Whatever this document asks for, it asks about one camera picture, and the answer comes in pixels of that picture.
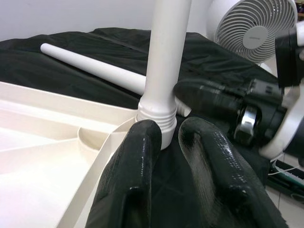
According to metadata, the black floor power strip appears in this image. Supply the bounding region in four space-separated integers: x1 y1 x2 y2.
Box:
267 159 304 198

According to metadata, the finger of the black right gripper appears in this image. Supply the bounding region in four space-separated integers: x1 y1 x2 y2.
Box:
174 80 241 120

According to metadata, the black tablecloth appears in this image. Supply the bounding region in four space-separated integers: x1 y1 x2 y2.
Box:
0 27 285 228

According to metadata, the white round fan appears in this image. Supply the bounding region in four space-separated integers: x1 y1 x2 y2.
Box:
205 0 299 72

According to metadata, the white plastic table top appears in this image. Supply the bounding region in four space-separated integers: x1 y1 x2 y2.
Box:
0 80 138 228

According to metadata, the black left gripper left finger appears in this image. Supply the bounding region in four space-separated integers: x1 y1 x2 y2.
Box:
85 118 162 228

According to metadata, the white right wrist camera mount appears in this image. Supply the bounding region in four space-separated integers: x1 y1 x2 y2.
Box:
258 22 304 159

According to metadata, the white plastic table leg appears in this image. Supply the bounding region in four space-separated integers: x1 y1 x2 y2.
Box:
136 0 193 151
39 42 192 117

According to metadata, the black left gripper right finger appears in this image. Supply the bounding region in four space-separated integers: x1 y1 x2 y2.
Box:
178 116 288 228

